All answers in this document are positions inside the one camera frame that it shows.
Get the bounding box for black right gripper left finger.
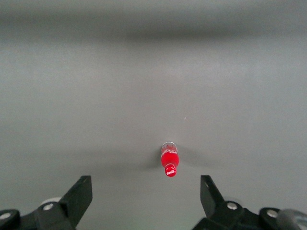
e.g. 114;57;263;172
0;175;93;230

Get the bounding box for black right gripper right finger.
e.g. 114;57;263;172
191;175;307;230

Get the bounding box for red cola bottle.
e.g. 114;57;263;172
160;141;179;178

